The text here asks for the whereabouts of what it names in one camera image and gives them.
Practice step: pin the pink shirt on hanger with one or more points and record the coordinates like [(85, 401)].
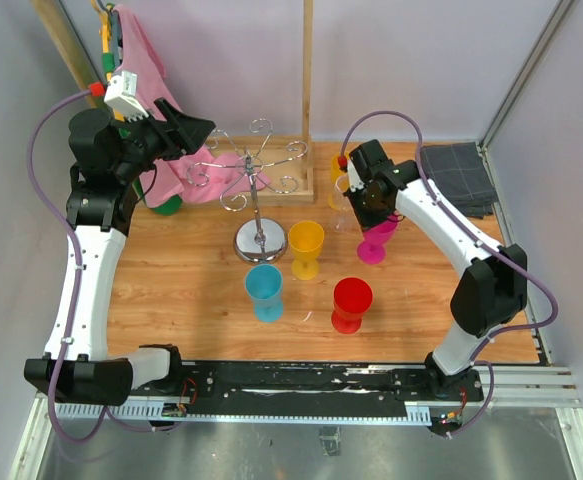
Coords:
[(139, 56)]

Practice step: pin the yellow wine glass centre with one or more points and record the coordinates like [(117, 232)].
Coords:
[(306, 240)]

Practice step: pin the blue plastic wine glass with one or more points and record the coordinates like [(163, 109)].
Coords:
[(264, 286)]

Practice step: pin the dark grey folded cloth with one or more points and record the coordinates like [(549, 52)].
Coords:
[(459, 173)]

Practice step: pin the red plastic wine glass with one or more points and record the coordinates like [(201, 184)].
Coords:
[(352, 298)]

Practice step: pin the yellow clothes hanger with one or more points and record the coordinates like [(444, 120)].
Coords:
[(107, 71)]

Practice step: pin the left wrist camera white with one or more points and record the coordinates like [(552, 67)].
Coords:
[(120, 96)]

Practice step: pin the grey blue clothes hanger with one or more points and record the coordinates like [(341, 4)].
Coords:
[(102, 6)]

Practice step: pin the wooden clothes stand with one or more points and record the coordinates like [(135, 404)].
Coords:
[(64, 37)]

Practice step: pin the yellow wine glass back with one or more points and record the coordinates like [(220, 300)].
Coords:
[(338, 175)]

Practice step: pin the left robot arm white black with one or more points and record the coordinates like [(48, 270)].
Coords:
[(109, 157)]

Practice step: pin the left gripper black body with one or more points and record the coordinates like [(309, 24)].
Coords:
[(147, 142)]

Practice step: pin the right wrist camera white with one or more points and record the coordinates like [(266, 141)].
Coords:
[(355, 182)]

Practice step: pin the clear wine glass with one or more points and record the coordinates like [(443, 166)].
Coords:
[(343, 220)]

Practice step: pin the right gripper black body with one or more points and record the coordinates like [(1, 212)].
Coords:
[(367, 212)]

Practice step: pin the chrome wine glass rack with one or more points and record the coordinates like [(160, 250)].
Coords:
[(260, 240)]

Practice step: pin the pink plastic wine glass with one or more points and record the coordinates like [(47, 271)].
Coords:
[(371, 250)]

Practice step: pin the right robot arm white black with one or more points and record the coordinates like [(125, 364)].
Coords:
[(492, 289)]

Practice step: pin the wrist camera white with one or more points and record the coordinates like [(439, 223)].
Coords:
[(120, 96), (355, 182)]

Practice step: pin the yellow wine glass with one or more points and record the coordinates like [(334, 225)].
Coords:
[(306, 240), (338, 175)]

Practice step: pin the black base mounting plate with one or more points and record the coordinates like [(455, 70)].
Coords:
[(301, 391)]

